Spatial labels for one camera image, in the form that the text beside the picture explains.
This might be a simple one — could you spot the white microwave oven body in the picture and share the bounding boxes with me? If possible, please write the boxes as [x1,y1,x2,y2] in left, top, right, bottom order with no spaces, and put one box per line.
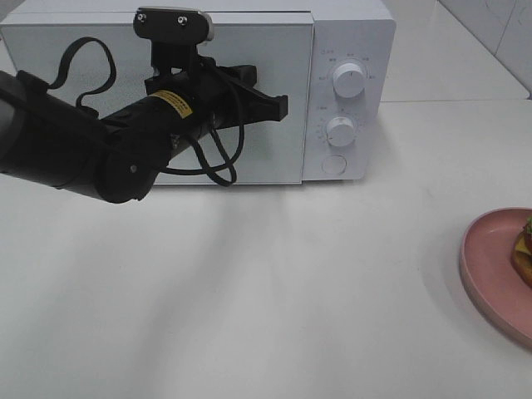
[1,1,396,184]

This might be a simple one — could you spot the white timer knob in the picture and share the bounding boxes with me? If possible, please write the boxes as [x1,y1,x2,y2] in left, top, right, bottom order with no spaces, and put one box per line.
[326,116,357,147]

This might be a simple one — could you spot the burger with lettuce and cheese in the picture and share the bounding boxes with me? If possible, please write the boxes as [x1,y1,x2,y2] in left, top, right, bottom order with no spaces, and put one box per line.
[511,216,532,288]

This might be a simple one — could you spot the pink round plate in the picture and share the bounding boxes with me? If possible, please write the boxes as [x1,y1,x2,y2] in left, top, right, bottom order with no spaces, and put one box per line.
[459,208,531,349]

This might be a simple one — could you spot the round white door button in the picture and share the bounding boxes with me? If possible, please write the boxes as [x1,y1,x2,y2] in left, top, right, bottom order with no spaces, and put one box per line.
[322,155,347,175]

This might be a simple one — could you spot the black left camera cable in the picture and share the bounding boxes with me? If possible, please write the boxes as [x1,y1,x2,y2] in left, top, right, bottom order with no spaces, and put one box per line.
[47,36,246,188]

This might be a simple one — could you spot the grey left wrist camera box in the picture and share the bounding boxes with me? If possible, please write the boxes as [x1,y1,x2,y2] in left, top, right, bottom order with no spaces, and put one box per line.
[133,7,214,46]

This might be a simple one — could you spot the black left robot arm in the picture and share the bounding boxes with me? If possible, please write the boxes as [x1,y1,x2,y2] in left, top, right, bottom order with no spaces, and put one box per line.
[1,37,288,204]

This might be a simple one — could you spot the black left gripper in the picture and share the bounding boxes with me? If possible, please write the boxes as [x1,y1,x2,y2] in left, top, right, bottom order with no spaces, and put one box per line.
[143,42,288,158]

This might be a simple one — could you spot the upper white power knob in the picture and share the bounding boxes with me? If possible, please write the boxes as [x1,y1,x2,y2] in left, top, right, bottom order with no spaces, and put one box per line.
[332,60,367,99]

